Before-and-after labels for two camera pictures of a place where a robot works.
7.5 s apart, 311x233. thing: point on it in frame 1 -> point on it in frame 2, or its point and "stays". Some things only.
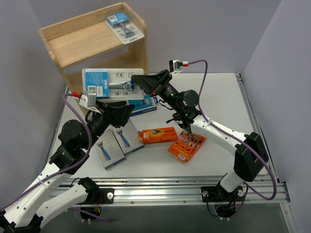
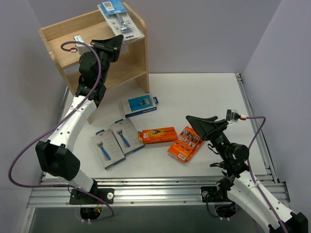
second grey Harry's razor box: [109, 149] stays
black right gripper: [161, 82] -> [216, 129]
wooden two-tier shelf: [87, 41] stays
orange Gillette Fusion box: [158, 135] stays
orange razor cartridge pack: [186, 145] stays
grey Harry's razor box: [128, 138] stays
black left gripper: [107, 112] -> [104, 47]
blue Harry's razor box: [142, 106] stays
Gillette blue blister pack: [115, 83] -> [115, 13]
